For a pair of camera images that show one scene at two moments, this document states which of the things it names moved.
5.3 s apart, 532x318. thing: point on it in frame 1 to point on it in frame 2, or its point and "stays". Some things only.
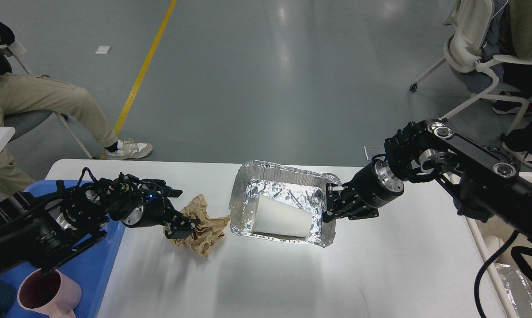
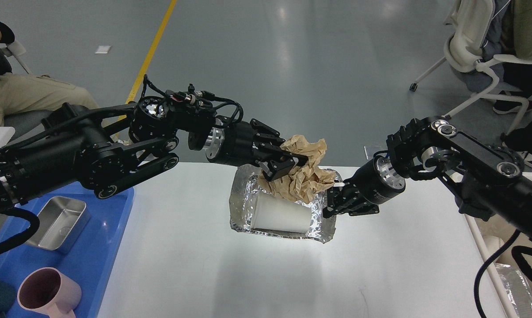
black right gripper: x=374 y=184 stays
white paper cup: x=272 y=216 stays
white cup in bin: x=492 y=244 stays
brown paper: x=207 y=230 to x=302 y=182
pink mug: x=53 y=294 stays
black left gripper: x=152 y=209 to x=233 y=144
